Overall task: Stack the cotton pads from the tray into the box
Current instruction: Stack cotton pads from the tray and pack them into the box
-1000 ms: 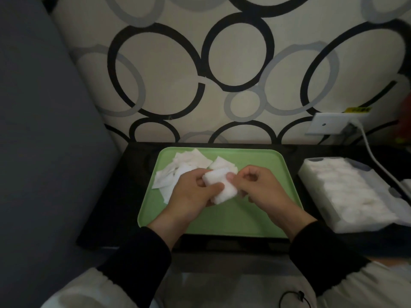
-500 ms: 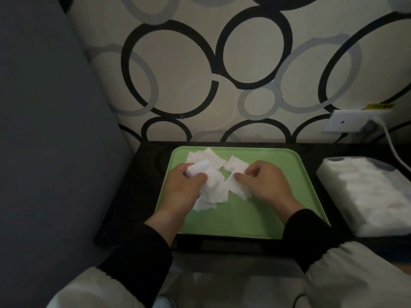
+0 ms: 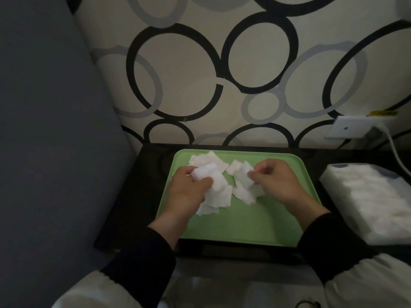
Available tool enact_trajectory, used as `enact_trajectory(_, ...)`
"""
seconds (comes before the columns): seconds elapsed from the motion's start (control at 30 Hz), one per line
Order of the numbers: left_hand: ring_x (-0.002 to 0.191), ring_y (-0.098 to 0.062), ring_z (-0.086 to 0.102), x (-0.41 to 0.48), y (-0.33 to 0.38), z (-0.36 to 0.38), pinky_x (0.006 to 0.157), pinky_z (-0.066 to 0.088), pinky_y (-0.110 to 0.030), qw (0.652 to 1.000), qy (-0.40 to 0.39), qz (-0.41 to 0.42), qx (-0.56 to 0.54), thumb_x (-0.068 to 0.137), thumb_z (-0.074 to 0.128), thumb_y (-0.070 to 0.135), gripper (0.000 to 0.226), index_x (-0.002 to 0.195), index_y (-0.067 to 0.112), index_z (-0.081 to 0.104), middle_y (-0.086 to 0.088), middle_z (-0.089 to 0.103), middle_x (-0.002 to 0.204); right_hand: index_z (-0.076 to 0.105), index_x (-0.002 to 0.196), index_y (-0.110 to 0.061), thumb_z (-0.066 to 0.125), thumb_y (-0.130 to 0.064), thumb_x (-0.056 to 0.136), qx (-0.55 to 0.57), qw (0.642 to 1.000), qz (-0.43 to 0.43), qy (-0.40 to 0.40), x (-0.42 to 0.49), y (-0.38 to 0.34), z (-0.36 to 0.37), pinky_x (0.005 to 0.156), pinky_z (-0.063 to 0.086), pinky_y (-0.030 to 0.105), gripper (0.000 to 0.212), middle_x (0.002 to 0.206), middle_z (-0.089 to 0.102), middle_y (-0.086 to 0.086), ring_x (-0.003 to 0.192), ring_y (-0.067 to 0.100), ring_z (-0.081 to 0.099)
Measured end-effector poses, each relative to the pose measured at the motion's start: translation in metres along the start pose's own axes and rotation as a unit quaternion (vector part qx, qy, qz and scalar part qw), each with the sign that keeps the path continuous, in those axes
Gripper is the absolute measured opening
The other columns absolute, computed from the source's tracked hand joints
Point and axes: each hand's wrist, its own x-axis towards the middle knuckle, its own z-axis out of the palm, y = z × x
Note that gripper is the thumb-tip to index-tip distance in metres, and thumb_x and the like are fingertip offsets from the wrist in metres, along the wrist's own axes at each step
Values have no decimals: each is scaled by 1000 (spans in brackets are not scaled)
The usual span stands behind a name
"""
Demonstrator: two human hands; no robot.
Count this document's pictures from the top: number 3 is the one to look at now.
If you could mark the yellow warning sticker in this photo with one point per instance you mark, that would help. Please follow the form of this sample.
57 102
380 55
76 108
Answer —
383 113

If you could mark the white wall socket plate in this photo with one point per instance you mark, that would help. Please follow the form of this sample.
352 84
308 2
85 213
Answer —
346 127

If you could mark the clear plastic box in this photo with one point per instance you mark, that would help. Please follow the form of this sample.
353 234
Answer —
369 238

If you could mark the grey upholstered sofa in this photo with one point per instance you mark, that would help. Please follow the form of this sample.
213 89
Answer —
54 157

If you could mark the person's left hand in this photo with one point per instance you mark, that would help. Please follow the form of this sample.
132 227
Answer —
179 198

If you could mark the person's right hand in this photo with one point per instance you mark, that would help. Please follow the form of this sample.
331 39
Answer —
282 186

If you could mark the person's left forearm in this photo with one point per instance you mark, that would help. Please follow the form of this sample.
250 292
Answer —
128 275

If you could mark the person's right forearm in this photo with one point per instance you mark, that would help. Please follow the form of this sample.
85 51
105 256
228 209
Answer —
350 272

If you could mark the green plastic tray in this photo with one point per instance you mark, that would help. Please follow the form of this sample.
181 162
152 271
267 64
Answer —
250 227

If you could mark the pile of white cotton pads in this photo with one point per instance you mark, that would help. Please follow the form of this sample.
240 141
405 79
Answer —
221 195

